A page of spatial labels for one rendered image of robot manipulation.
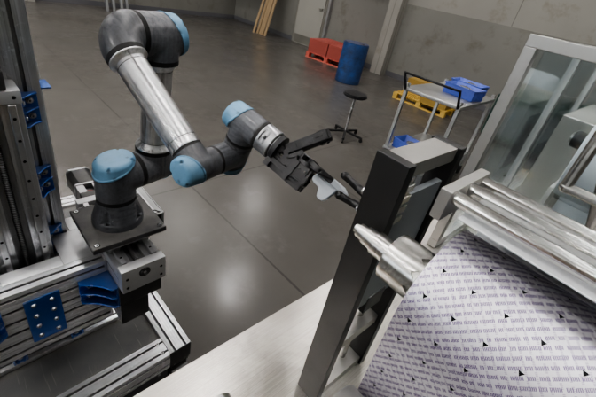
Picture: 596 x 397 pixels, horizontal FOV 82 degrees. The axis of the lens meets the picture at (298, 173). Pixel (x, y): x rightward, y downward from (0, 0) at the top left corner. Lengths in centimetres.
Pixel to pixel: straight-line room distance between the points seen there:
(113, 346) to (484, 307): 151
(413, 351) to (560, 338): 12
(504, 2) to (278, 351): 772
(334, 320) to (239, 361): 28
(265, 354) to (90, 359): 98
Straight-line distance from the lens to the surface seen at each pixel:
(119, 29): 96
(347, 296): 57
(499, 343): 36
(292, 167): 79
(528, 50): 109
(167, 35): 103
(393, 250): 42
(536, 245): 36
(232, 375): 81
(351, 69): 703
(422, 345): 38
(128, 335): 172
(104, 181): 114
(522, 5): 800
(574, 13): 783
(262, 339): 85
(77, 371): 167
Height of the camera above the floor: 161
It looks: 29 degrees down
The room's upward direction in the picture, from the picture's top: 12 degrees clockwise
